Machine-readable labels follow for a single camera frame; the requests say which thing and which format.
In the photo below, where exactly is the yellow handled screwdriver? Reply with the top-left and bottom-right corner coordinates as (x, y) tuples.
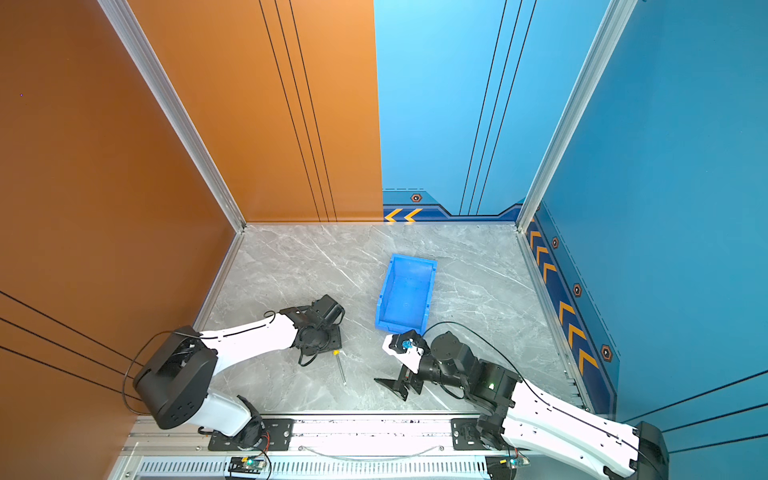
(333, 350), (347, 386)

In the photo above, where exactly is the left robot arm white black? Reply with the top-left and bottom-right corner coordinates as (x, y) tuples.
(133, 295), (345, 451)

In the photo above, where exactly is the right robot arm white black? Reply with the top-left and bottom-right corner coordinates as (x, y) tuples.
(377, 330), (670, 479)

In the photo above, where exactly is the blue plastic bin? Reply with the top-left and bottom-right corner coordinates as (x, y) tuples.
(374, 254), (438, 335)

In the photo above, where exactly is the right green circuit board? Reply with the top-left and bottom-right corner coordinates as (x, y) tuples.
(485, 456), (530, 480)

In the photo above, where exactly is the green circuit board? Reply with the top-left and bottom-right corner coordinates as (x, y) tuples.
(485, 456), (530, 480)
(227, 456), (270, 479)

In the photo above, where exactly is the left green circuit board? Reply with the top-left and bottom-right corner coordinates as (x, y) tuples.
(227, 456), (270, 479)

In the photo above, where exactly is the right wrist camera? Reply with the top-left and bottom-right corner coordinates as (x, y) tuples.
(387, 330), (422, 355)

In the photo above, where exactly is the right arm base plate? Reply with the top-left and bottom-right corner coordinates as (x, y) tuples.
(450, 417), (510, 451)

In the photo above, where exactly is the aluminium front rail frame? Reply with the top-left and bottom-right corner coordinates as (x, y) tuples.
(109, 412), (520, 479)

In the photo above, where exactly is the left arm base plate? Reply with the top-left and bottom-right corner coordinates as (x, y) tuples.
(208, 418), (295, 453)

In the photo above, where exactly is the left aluminium corner post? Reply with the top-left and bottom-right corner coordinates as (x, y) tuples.
(98, 0), (247, 235)

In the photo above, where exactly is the aluminium corner post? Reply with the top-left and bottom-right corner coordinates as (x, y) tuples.
(98, 0), (247, 235)
(516, 0), (638, 234)

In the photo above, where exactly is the right aluminium corner post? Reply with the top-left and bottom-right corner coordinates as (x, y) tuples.
(516, 0), (638, 234)

